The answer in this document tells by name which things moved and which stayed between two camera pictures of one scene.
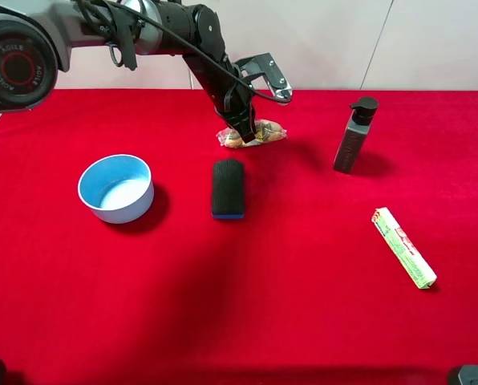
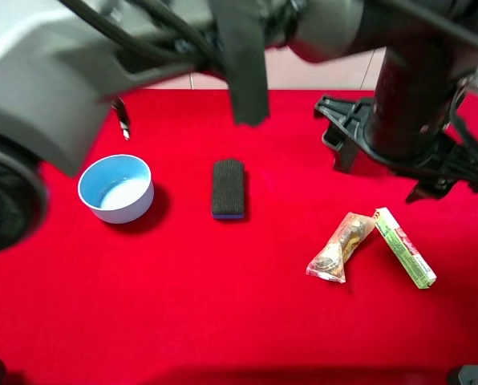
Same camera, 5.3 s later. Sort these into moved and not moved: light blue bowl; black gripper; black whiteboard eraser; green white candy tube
Moved: black gripper
Not moved: light blue bowl; black whiteboard eraser; green white candy tube
